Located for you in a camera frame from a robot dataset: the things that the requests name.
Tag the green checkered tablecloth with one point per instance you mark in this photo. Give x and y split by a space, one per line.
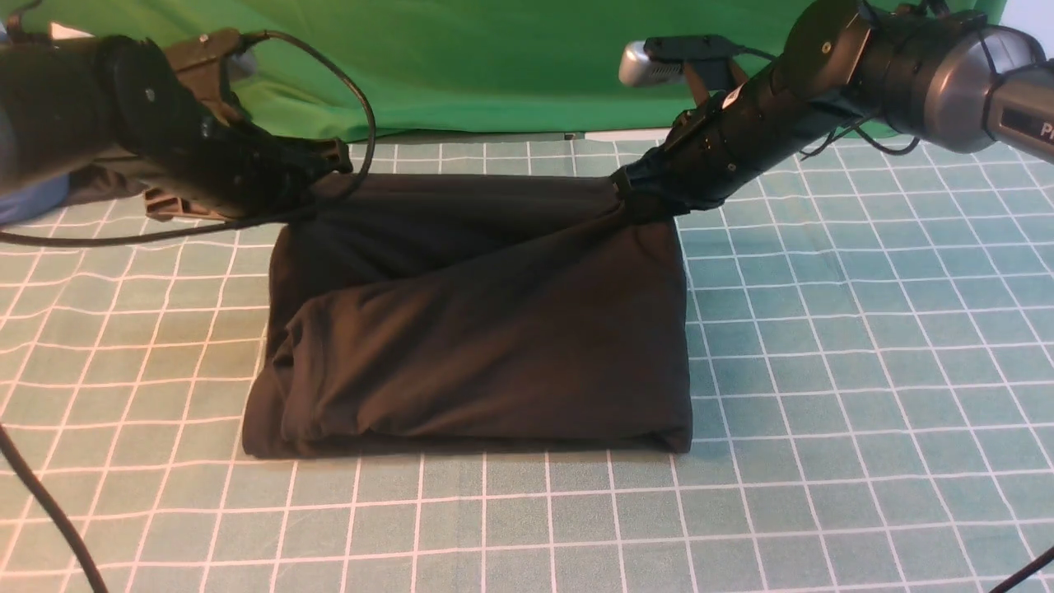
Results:
870 342

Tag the dark gray crumpled garment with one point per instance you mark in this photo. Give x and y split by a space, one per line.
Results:
109 178

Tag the blue crumpled garment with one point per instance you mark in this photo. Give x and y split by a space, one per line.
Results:
33 202

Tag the dark gray long-sleeve top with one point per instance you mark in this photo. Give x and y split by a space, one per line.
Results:
458 313

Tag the white crumpled cloth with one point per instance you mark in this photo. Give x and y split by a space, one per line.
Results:
58 31

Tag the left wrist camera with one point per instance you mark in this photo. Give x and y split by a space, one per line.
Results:
210 64

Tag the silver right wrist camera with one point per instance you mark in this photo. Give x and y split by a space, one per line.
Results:
706 64

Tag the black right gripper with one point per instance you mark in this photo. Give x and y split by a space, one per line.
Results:
734 144

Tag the green backdrop cloth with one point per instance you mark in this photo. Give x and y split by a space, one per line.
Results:
464 66

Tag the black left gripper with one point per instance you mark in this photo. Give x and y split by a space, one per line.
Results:
235 171

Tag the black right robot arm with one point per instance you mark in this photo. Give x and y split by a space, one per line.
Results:
952 79

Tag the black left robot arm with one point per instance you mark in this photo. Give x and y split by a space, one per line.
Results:
64 104

